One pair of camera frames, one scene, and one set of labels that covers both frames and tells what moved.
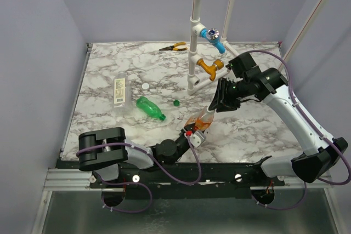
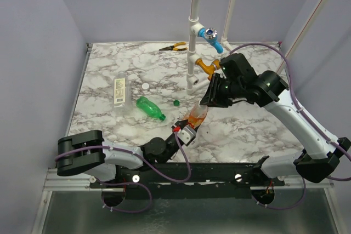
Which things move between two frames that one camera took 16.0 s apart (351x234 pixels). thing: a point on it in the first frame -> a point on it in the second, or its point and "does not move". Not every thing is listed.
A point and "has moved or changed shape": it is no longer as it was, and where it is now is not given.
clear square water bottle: [122, 91] does not move
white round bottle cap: [145, 86] does not move
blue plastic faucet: [212, 35] does not move
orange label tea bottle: [203, 119] has moved or changed shape
